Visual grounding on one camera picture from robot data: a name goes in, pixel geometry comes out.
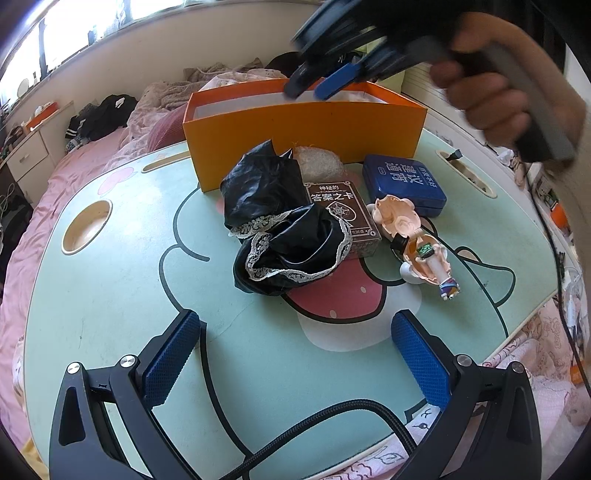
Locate orange cardboard box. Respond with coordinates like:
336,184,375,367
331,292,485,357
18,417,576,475
183,79,427,191

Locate anime doll figure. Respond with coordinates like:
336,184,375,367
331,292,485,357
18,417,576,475
367,195,461,301

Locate dark red pillow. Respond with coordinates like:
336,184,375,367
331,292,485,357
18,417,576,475
147,104,186,152

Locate black lace cloth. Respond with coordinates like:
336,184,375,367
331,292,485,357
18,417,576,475
221,140,353,296

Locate white drawer cabinet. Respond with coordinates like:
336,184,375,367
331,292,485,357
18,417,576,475
1,102,75,207

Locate brown card deck box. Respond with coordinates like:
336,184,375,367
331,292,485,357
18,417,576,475
304,180,382,258

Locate pink floral blanket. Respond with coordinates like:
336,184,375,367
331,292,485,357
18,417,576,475
119,68,286,152

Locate person's right hand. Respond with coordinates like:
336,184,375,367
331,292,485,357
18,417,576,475
430,12,586,148

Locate black striped clothes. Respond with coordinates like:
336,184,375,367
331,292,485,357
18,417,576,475
64,94,138,153

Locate black braided cable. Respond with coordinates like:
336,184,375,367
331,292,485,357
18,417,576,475
221,399,419,480

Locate white fluffy ball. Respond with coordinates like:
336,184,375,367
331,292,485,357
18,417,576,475
294,146,346,182

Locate black clothes pile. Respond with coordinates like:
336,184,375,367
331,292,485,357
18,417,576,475
265,51,303,78

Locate small black binder clip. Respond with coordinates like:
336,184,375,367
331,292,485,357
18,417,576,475
447,149,463,161

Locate blue tin case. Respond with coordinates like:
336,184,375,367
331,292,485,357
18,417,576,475
362,155,447,218

